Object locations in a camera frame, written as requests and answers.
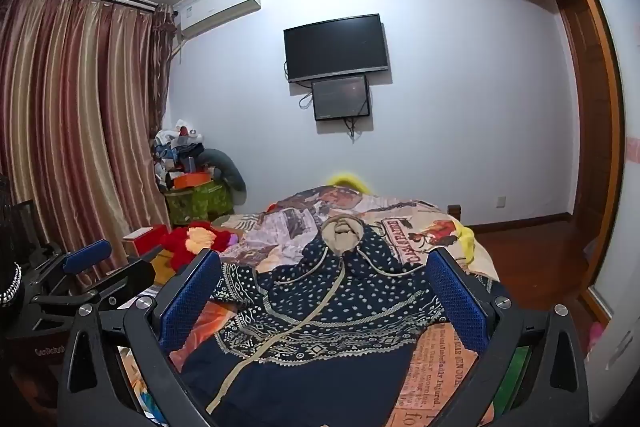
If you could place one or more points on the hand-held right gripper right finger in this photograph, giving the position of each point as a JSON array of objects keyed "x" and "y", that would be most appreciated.
[{"x": 454, "y": 294}]

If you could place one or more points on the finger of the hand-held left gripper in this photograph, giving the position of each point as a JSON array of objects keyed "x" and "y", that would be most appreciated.
[
  {"x": 122, "y": 282},
  {"x": 87, "y": 255}
]

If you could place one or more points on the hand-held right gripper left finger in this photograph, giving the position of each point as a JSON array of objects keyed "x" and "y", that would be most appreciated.
[{"x": 186, "y": 307}]

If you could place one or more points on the navy patterned hoodie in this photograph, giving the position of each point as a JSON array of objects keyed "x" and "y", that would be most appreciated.
[{"x": 320, "y": 312}]

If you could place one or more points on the pile of clothes and boxes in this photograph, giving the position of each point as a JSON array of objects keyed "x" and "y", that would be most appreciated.
[{"x": 182, "y": 154}]

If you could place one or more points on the red and white box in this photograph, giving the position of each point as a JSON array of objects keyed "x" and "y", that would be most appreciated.
[{"x": 142, "y": 239}]

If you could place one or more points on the red plush toy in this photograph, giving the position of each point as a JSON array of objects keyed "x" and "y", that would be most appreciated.
[{"x": 192, "y": 243}]

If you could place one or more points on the printed bed blanket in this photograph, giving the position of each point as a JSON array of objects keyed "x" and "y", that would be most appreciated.
[{"x": 425, "y": 232}]

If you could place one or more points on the green patterned storage box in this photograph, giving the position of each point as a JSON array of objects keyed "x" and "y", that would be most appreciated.
[{"x": 197, "y": 202}]

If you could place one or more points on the grey pillow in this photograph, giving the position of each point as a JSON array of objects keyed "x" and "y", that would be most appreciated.
[{"x": 230, "y": 172}]

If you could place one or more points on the pink item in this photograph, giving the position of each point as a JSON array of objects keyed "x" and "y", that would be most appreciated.
[{"x": 596, "y": 337}]

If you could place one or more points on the striped red curtain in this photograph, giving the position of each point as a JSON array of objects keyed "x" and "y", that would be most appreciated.
[{"x": 65, "y": 107}]

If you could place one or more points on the wooden framed sliding door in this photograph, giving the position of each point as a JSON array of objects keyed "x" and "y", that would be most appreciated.
[{"x": 600, "y": 117}]

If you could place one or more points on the white air conditioner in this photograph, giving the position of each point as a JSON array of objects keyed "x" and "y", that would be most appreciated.
[{"x": 220, "y": 4}]

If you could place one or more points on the brown wooden bed post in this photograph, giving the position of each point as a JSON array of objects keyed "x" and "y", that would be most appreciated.
[{"x": 453, "y": 212}]

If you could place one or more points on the wall socket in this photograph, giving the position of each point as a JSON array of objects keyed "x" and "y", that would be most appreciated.
[{"x": 500, "y": 201}]

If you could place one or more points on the small black wall monitor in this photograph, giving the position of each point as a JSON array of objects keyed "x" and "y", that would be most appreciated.
[{"x": 341, "y": 98}]

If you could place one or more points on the black wall television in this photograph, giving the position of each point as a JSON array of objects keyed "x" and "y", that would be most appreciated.
[{"x": 336, "y": 48}]

